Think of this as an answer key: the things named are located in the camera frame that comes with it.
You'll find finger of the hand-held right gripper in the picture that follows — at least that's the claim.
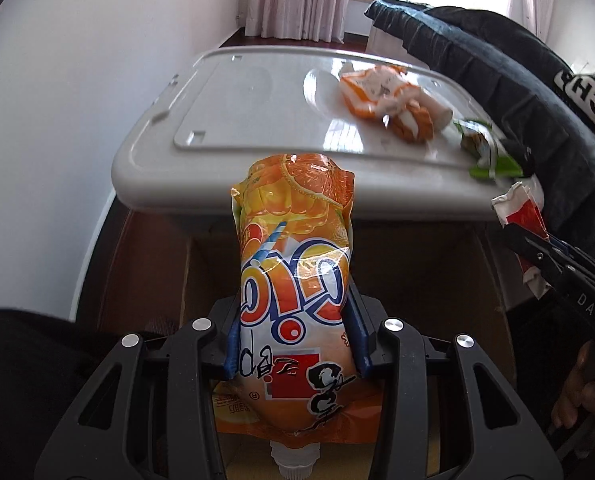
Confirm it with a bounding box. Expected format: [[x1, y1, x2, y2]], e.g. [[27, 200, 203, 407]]
[[500, 223, 579, 287]]

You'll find brown cardboard box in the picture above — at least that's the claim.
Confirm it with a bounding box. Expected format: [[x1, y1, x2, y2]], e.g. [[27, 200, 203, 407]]
[[177, 220, 521, 480]]

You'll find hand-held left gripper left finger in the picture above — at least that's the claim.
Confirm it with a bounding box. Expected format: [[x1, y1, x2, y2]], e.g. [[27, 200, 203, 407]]
[[37, 296, 243, 480]]

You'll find orange drink pouch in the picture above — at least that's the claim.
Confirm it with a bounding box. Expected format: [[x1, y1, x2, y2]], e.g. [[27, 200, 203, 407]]
[[212, 151, 384, 480]]

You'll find orange white snack wrapper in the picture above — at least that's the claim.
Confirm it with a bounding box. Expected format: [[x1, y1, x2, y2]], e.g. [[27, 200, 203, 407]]
[[340, 65, 424, 119], [388, 99, 453, 144]]

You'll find red white wrapper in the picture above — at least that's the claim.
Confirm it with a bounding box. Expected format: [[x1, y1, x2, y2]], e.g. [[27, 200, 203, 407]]
[[491, 182, 554, 299]]

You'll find green snack wrapper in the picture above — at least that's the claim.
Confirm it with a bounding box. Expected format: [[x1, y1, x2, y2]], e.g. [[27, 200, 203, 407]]
[[452, 117, 524, 182]]

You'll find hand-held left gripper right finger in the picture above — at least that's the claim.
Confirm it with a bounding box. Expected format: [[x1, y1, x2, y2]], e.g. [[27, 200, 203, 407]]
[[345, 291, 564, 480]]

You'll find person's right hand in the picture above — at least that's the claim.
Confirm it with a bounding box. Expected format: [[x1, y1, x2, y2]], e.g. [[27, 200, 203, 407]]
[[551, 342, 595, 432]]

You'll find dark padded jacket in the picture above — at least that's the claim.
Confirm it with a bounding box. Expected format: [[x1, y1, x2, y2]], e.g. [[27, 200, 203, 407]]
[[365, 0, 595, 263]]

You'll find white plastic storage box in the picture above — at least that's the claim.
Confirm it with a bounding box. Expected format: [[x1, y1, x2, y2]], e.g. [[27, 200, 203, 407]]
[[111, 46, 524, 241]]

